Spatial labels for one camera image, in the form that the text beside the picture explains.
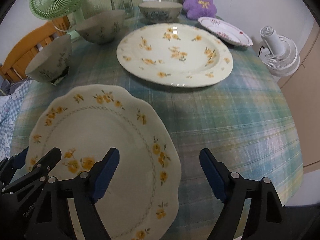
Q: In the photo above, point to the red flower white plate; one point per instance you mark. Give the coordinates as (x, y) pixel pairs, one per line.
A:
(226, 31)

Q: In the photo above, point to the white standing fan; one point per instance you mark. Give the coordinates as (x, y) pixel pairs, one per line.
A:
(278, 53)

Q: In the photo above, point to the blue pattern ceramic bowl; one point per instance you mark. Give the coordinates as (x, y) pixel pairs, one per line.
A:
(160, 11)

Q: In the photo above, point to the round yellow flower plate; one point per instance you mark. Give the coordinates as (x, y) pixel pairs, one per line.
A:
(176, 55)

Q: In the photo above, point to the large grey floral bowl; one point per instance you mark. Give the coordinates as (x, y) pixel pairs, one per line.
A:
(101, 28)

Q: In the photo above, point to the scalloped yellow flower plate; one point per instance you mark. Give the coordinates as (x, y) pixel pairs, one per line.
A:
(141, 201)

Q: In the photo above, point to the purple plush bunny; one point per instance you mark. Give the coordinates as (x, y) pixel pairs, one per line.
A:
(197, 0)

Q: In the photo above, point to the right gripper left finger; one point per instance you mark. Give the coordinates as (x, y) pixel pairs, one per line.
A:
(53, 215)

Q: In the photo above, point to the green desk fan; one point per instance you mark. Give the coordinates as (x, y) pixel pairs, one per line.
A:
(60, 2)

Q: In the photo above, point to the wooden bed headboard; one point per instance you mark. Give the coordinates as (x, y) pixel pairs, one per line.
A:
(28, 47)

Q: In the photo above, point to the small grey floral bowl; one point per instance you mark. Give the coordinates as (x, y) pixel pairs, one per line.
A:
(51, 64)

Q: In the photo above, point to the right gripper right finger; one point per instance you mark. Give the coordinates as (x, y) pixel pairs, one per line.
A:
(266, 218)

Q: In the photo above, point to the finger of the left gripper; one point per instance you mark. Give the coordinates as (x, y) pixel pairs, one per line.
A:
(40, 167)
(10, 166)

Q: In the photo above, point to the blue checkered blanket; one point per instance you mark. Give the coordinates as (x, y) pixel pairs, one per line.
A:
(10, 107)

